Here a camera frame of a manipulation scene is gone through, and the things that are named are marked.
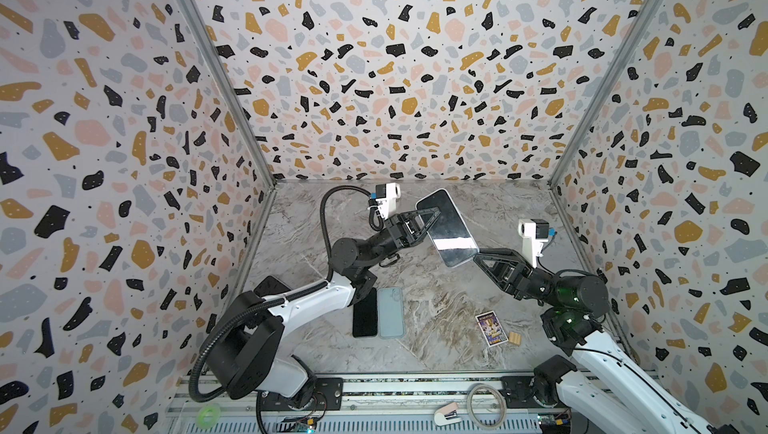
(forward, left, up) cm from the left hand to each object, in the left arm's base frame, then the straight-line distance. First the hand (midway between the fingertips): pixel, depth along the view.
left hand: (439, 217), depth 55 cm
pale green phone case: (-1, +10, -45) cm, 46 cm away
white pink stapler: (-27, -4, -41) cm, 49 cm away
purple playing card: (-7, -18, -42) cm, 46 cm away
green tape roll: (-26, +53, -43) cm, 73 cm away
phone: (-2, +17, -44) cm, 47 cm away
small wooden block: (-10, -24, -42) cm, 49 cm away
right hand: (-7, -6, -4) cm, 11 cm away
